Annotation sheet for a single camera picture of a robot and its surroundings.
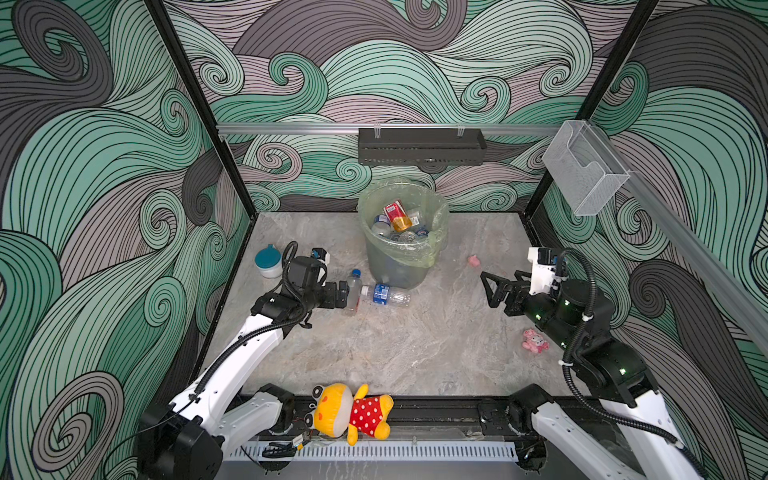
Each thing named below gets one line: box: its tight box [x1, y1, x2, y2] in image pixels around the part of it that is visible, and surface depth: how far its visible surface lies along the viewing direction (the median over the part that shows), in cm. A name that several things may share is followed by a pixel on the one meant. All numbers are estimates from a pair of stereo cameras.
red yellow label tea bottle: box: [383, 199, 412, 232], surface depth 89 cm
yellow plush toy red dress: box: [304, 383, 394, 446], surface depth 71 cm
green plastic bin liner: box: [358, 181, 450, 268], surface depth 90 cm
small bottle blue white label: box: [371, 214, 392, 238], surface depth 90 cm
